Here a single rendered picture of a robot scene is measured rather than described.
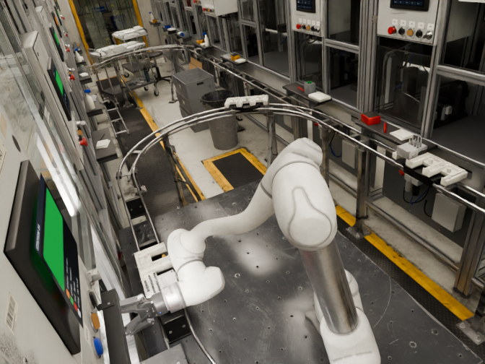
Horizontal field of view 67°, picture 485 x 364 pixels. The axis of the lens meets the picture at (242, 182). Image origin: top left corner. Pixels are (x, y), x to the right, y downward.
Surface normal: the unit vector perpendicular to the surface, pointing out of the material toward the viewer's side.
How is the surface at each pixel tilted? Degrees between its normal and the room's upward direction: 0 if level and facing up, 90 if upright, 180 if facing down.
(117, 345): 0
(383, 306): 0
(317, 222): 87
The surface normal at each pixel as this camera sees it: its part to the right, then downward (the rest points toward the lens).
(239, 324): -0.14, -0.83
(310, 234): 0.00, 0.45
